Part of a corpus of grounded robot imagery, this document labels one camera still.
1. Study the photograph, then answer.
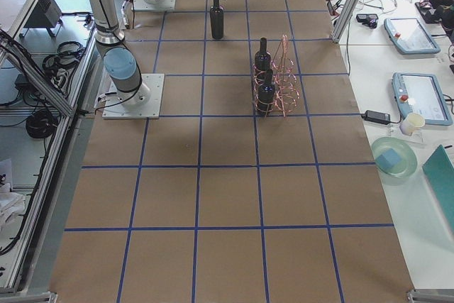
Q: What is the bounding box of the dark wine bottle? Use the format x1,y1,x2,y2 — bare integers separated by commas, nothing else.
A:
209,0,224,40
257,69,275,116

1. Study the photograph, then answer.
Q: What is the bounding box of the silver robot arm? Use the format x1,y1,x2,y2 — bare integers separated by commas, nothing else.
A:
89,0,150,107

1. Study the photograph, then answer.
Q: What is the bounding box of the dark wine bottle in basket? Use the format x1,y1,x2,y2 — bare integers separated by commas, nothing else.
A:
257,69,275,116

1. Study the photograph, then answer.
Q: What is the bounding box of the teach pendant far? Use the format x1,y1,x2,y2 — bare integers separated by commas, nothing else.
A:
384,18,441,55

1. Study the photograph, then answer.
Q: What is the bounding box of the teach pendant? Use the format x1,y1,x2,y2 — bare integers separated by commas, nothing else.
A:
384,18,441,55
392,72,453,126

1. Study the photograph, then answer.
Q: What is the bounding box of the black power brick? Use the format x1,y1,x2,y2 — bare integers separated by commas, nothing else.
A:
361,110,391,125

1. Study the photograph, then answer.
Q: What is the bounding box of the teach pendant near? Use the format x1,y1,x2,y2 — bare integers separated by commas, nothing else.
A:
392,72,453,126

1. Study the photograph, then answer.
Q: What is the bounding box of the white paper cup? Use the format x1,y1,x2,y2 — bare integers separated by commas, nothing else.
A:
399,112,426,136

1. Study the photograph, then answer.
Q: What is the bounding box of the blue foam block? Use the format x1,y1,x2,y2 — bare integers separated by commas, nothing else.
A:
375,148,404,173

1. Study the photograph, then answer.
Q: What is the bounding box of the green glass plate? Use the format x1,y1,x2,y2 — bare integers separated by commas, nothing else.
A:
371,137,418,179

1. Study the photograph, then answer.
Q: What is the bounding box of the teal board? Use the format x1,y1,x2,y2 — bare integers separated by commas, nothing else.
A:
422,145,453,231

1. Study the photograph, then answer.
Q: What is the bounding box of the copper wire wine basket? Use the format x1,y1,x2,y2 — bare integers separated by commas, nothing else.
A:
253,35,299,117

